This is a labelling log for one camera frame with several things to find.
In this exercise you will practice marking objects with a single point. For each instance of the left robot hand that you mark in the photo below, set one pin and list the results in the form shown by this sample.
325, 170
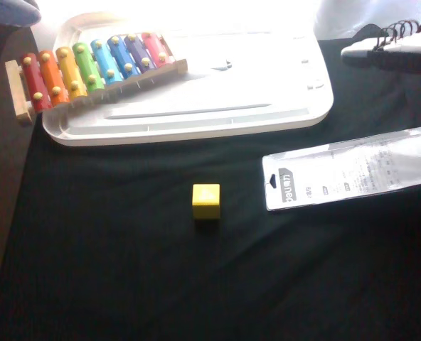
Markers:
8, 10

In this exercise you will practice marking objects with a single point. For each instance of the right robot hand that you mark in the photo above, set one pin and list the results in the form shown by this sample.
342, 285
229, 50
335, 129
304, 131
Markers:
402, 53

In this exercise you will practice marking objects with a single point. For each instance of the rainbow wooden xylophone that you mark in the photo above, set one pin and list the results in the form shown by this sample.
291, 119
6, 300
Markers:
86, 71

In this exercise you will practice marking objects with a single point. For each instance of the silver blister package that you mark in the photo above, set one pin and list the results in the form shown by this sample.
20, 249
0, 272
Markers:
349, 170

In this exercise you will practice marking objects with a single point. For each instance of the white plastic lid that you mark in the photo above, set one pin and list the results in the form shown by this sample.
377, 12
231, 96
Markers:
203, 120

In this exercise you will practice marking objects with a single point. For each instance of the yellow wooden cube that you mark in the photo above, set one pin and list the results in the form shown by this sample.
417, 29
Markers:
206, 200

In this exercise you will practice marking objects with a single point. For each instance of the black table cloth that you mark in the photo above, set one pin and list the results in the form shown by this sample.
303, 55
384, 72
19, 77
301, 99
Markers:
196, 284

